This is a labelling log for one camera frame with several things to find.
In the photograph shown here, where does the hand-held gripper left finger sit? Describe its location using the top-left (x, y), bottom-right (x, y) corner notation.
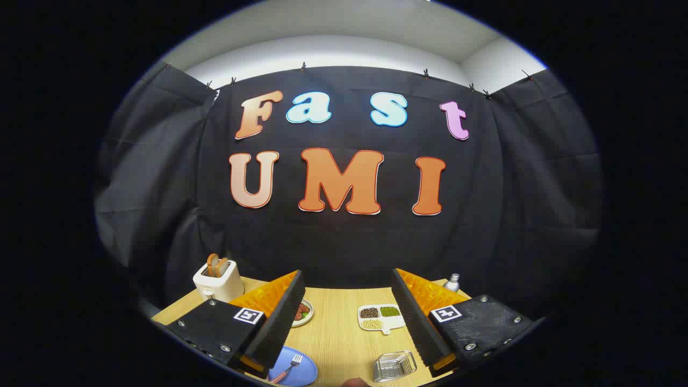
top-left (166, 270), bottom-right (306, 380)

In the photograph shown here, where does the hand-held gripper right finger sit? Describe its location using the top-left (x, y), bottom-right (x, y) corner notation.
top-left (391, 268), bottom-right (534, 378)

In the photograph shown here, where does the white divided tray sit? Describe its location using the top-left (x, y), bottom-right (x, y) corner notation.
top-left (358, 304), bottom-right (406, 335)

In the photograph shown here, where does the fork with red checked handle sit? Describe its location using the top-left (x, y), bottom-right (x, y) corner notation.
top-left (270, 354), bottom-right (303, 384)

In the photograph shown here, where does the white toaster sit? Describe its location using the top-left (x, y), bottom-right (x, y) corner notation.
top-left (192, 259), bottom-right (245, 303)

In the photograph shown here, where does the blue plate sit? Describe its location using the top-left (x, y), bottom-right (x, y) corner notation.
top-left (267, 346), bottom-right (318, 386)

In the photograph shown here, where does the white oval food plate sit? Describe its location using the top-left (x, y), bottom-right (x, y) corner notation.
top-left (291, 299), bottom-right (314, 328)

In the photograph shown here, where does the metal wire cutlery rack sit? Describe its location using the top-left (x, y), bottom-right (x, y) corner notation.
top-left (372, 351), bottom-right (418, 383)

